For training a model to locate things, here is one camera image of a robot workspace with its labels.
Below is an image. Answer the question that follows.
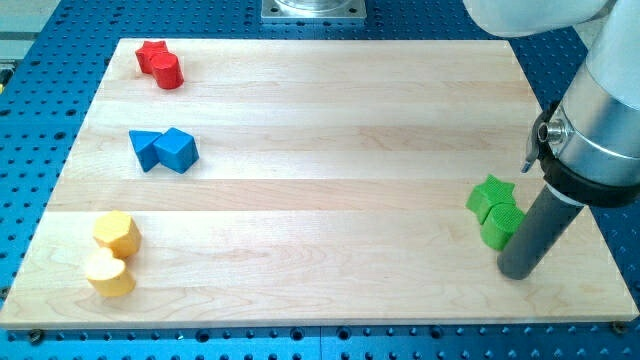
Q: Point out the blue cube block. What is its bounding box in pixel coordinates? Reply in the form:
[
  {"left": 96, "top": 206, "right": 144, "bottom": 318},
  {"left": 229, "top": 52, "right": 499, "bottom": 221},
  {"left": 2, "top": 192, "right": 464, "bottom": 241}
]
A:
[{"left": 153, "top": 127, "right": 199, "bottom": 174}]

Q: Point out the light wooden board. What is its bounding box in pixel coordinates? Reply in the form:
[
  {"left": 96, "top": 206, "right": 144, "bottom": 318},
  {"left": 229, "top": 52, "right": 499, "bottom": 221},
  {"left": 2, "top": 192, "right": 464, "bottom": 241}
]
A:
[{"left": 1, "top": 38, "right": 638, "bottom": 329}]

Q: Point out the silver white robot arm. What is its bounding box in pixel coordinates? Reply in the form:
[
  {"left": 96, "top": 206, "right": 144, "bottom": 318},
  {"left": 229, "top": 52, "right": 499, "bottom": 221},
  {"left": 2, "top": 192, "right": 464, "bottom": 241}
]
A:
[{"left": 464, "top": 0, "right": 639, "bottom": 207}]

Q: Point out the green star block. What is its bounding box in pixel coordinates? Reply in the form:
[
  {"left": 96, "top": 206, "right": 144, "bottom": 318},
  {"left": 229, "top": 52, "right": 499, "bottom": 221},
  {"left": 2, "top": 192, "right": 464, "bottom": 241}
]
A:
[{"left": 465, "top": 174, "right": 516, "bottom": 224}]

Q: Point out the yellow hexagon block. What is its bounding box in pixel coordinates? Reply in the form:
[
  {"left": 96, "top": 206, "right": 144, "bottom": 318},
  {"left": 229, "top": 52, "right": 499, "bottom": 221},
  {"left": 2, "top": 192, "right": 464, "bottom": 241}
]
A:
[{"left": 93, "top": 210, "right": 142, "bottom": 258}]

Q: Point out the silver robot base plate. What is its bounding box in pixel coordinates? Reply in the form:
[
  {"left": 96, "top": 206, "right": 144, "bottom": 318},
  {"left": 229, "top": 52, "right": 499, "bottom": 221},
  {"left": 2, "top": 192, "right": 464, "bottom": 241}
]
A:
[{"left": 261, "top": 0, "right": 367, "bottom": 21}]

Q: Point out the yellow heart block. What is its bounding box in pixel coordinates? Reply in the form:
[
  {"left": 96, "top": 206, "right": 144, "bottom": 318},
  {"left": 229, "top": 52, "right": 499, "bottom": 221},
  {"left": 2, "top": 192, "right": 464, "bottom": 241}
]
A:
[{"left": 85, "top": 247, "right": 136, "bottom": 297}]

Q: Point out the blue triangle block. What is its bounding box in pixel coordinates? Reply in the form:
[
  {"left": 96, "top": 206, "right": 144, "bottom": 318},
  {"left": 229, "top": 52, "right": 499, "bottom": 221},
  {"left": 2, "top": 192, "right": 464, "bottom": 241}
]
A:
[{"left": 129, "top": 130, "right": 162, "bottom": 172}]

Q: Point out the green cylinder block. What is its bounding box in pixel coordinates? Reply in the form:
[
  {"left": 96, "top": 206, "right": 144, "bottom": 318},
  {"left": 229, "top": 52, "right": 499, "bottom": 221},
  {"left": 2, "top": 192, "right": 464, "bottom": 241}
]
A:
[{"left": 480, "top": 204, "right": 525, "bottom": 251}]

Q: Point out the red cylinder block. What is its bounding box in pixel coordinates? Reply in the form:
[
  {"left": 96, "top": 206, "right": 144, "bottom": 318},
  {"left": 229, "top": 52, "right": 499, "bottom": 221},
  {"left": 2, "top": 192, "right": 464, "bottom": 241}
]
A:
[{"left": 150, "top": 52, "right": 184, "bottom": 90}]

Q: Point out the red star block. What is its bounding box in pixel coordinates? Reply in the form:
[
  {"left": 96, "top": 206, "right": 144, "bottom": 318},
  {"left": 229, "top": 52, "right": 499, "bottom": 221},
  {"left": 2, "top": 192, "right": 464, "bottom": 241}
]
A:
[{"left": 135, "top": 41, "right": 168, "bottom": 74}]

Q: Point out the blue perforated table plate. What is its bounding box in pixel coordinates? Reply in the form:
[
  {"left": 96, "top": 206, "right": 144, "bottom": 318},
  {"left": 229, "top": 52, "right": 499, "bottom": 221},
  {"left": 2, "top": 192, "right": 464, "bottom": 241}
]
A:
[{"left": 1, "top": 0, "right": 639, "bottom": 359}]

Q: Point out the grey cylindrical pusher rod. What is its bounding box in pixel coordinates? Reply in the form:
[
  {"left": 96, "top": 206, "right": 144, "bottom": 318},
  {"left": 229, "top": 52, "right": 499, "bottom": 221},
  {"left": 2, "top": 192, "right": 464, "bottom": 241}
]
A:
[{"left": 497, "top": 185, "right": 584, "bottom": 280}]

